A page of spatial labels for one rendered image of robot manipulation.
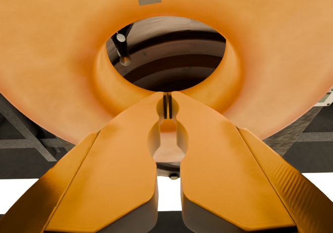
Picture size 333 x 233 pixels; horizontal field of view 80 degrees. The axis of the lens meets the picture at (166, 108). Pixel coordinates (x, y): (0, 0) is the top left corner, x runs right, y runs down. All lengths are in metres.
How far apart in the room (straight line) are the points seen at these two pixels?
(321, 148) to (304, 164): 1.12
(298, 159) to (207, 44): 8.73
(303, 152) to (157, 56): 9.04
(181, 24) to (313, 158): 9.09
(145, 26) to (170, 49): 0.05
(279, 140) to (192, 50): 0.69
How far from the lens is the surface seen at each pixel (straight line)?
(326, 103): 0.80
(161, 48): 0.32
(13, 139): 6.49
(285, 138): 0.94
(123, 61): 0.24
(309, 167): 9.02
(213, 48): 0.33
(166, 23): 0.32
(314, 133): 6.31
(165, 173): 0.50
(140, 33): 0.33
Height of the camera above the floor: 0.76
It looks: 48 degrees up
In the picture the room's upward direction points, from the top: 178 degrees clockwise
